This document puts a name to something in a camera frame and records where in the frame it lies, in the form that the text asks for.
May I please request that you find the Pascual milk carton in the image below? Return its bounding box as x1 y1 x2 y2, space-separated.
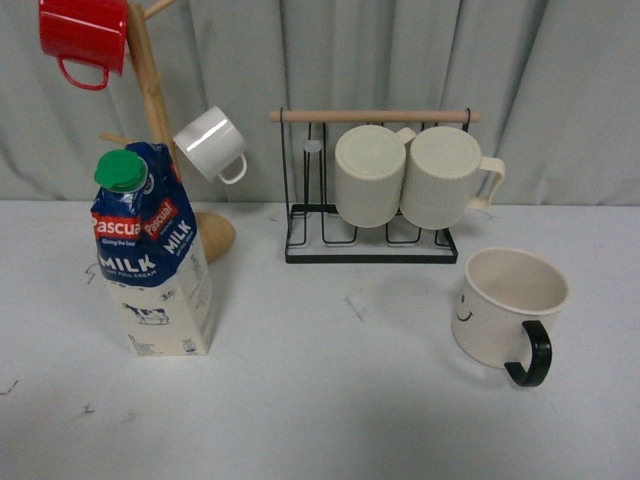
91 142 215 357

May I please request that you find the white smiley mug black handle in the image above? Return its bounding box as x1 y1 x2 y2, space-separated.
451 247 571 387

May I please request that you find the cream ribbed cup left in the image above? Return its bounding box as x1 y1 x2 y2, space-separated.
335 125 416 228

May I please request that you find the cream ribbed cup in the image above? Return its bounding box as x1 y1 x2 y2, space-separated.
399 126 505 230
335 125 416 228

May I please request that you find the cream ribbed cup right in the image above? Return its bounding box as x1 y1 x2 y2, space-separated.
399 126 505 230

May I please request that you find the wooden mug tree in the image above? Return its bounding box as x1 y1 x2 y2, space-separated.
99 0 237 264

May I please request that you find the white hanging mug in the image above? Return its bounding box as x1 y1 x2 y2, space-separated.
173 107 248 185

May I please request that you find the grey curtain backdrop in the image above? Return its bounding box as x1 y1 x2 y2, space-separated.
0 0 640 206

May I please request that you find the red mug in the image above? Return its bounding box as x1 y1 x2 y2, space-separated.
38 0 128 91

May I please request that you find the black wire cup rack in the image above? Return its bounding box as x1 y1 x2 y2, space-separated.
269 108 481 265

